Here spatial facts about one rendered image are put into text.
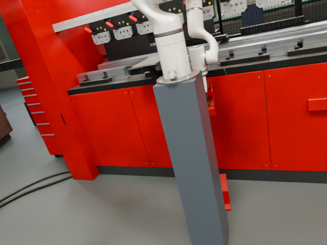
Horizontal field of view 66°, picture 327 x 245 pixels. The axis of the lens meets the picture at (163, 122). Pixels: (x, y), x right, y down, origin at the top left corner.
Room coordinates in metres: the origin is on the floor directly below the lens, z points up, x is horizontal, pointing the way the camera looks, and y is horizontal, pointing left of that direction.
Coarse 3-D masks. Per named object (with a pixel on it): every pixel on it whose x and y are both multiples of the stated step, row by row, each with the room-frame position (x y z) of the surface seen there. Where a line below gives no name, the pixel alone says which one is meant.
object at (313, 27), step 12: (312, 24) 1.72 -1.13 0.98; (324, 24) 1.64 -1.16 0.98; (240, 36) 1.99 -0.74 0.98; (252, 36) 1.84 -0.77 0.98; (264, 36) 1.81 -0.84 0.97; (276, 36) 1.76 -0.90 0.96; (288, 36) 1.73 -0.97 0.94; (204, 48) 1.99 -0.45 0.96; (264, 48) 1.80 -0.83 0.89; (120, 60) 2.38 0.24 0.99; (132, 60) 2.30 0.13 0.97
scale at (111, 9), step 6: (114, 6) 2.00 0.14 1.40; (120, 6) 1.98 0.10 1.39; (126, 6) 1.96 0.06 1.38; (96, 12) 2.07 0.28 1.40; (102, 12) 2.05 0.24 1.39; (108, 12) 2.03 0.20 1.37; (72, 18) 2.18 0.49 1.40; (78, 18) 2.15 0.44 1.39; (84, 18) 2.13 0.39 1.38; (54, 24) 2.26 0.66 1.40; (60, 24) 2.24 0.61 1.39; (66, 24) 2.21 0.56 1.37
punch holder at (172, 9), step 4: (172, 0) 1.80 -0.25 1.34; (176, 0) 1.79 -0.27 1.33; (180, 0) 1.78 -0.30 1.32; (160, 4) 1.84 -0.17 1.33; (164, 4) 1.83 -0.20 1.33; (168, 4) 1.82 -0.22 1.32; (172, 4) 1.80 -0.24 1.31; (176, 4) 1.79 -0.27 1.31; (180, 4) 1.78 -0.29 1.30; (160, 8) 1.84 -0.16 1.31; (164, 8) 1.83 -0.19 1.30; (168, 8) 1.82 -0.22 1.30; (172, 8) 1.81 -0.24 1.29; (176, 8) 1.79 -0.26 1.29; (180, 8) 1.78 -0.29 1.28; (184, 8) 1.84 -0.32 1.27; (172, 12) 1.81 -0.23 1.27; (176, 12) 1.80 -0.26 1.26; (180, 12) 1.78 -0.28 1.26; (184, 12) 1.84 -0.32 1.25; (180, 16) 1.78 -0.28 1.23; (184, 16) 1.83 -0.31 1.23; (184, 20) 1.81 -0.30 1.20; (184, 24) 1.80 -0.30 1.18
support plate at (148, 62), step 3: (144, 60) 1.88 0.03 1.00; (147, 60) 1.84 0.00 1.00; (150, 60) 1.81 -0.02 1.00; (153, 60) 1.77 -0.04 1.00; (156, 60) 1.74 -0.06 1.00; (159, 60) 1.71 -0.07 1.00; (138, 63) 1.81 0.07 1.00; (141, 63) 1.78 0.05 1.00; (144, 63) 1.74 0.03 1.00; (147, 63) 1.71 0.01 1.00; (150, 63) 1.68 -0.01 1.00; (153, 63) 1.65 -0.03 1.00; (156, 63) 1.65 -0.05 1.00; (135, 66) 1.71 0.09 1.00; (138, 66) 1.70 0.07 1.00; (141, 66) 1.69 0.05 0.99; (144, 66) 1.68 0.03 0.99
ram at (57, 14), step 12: (48, 0) 2.25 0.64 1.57; (60, 0) 2.20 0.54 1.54; (72, 0) 2.15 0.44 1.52; (84, 0) 2.10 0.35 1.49; (96, 0) 2.06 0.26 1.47; (108, 0) 2.02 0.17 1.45; (120, 0) 1.97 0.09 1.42; (48, 12) 2.27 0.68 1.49; (60, 12) 2.22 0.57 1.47; (72, 12) 2.17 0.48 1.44; (84, 12) 2.12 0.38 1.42; (120, 12) 1.98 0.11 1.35; (72, 24) 2.19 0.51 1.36; (84, 24) 2.16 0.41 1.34
